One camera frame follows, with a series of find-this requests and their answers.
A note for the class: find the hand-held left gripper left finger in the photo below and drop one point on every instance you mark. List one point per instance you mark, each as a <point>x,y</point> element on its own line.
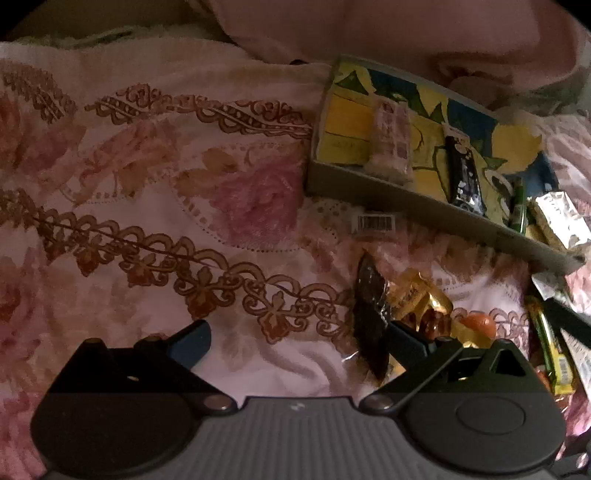
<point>194,342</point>

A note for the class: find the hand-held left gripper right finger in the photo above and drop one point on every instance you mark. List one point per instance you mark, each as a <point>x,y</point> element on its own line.
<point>406,344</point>

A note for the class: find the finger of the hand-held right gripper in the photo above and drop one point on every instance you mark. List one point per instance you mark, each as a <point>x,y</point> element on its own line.
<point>572,323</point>

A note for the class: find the green and yellow snack packet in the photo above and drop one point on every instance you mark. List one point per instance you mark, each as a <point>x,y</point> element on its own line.
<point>549,350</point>

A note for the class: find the dark brown snack packet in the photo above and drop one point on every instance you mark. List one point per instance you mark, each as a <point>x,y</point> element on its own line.
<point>369,318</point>

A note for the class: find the gold candy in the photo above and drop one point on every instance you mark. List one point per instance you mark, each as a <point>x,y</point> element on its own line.
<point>415,295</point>

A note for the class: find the clear packet of orange snacks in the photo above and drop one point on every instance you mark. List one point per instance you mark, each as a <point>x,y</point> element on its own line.
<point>480,325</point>

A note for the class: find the clear rice cracker packet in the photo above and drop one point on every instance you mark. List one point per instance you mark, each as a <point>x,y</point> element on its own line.
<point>554,217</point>

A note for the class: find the green stick snack packet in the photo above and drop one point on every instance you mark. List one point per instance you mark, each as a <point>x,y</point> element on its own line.
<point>518,212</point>

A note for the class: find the dark blue snack packet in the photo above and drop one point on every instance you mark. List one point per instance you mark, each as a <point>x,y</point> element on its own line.
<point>464,180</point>

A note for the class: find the clear white snack bar packet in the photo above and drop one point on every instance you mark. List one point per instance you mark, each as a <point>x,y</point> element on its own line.
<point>390,143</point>

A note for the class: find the yellow and blue printed box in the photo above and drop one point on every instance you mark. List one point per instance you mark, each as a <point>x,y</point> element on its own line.
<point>341,115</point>

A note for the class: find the barcode label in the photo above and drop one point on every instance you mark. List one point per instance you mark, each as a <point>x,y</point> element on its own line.
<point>374,223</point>

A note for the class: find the pink floral blanket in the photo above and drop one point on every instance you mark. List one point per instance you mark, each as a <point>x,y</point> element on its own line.
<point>138,184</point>

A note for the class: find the grey cloth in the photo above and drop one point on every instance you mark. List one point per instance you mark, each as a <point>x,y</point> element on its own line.
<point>545,94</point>

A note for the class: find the large pink pillow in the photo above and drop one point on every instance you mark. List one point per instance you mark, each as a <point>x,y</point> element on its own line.
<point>369,27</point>

